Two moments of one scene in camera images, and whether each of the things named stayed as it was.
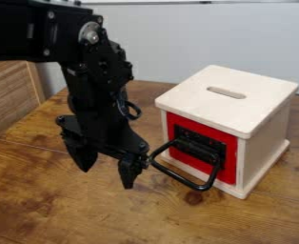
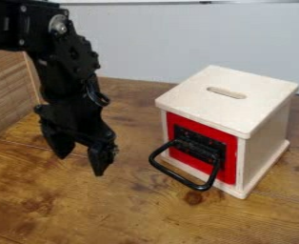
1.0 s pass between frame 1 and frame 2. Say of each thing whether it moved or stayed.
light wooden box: stayed
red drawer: stayed
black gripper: moved
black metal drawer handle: stayed
